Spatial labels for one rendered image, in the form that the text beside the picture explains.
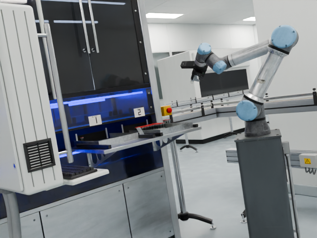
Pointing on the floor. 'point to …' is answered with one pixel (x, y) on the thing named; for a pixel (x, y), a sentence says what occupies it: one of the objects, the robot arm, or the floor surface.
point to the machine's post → (157, 118)
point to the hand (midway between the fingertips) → (192, 78)
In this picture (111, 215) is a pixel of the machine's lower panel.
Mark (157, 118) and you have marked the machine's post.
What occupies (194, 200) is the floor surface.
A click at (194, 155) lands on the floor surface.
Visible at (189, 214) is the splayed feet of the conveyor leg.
